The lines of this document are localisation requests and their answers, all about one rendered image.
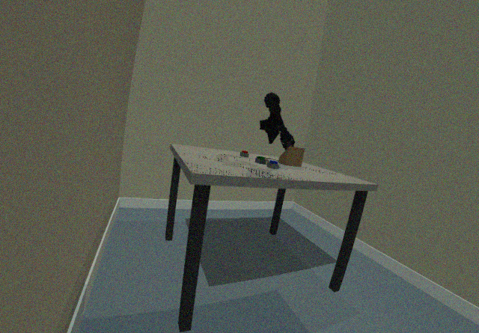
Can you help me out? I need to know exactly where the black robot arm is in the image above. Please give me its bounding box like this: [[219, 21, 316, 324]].
[[260, 92, 295, 149]]

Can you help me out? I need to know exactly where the blue button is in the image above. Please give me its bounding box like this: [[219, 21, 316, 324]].
[[267, 160, 279, 169]]

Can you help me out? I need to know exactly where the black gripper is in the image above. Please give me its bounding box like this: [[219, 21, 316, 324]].
[[260, 115, 287, 144]]

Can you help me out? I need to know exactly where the green button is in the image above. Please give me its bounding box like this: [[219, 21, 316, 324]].
[[255, 156, 266, 164]]

